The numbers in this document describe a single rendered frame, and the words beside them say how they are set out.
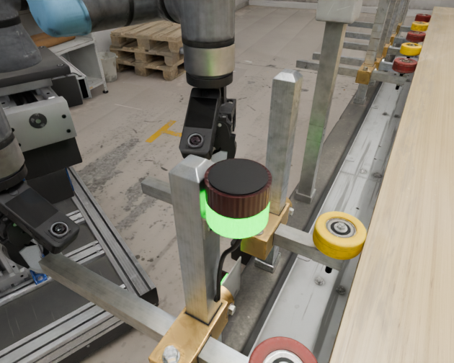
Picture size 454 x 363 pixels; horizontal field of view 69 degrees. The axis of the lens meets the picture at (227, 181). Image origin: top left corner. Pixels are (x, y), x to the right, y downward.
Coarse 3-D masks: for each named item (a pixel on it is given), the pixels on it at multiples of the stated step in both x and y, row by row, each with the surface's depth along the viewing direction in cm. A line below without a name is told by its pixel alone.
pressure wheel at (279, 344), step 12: (276, 336) 39; (264, 348) 37; (276, 348) 37; (288, 348) 37; (300, 348) 37; (252, 360) 36; (264, 360) 37; (276, 360) 37; (288, 360) 37; (300, 360) 37; (312, 360) 36
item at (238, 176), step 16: (240, 160) 31; (208, 176) 29; (224, 176) 29; (240, 176) 29; (256, 176) 29; (224, 192) 27; (240, 192) 27; (256, 192) 27; (240, 240) 33; (224, 256) 37
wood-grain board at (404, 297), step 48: (432, 48) 138; (432, 96) 98; (432, 144) 75; (384, 192) 61; (432, 192) 61; (384, 240) 52; (432, 240) 52; (384, 288) 45; (432, 288) 45; (336, 336) 41; (384, 336) 39; (432, 336) 39
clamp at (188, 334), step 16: (224, 288) 48; (224, 304) 46; (176, 320) 44; (192, 320) 44; (224, 320) 47; (176, 336) 42; (192, 336) 42; (208, 336) 43; (160, 352) 41; (192, 352) 41
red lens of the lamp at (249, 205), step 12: (264, 168) 30; (204, 180) 29; (216, 192) 27; (264, 192) 28; (216, 204) 28; (228, 204) 27; (240, 204) 27; (252, 204) 27; (264, 204) 29; (228, 216) 28; (240, 216) 28
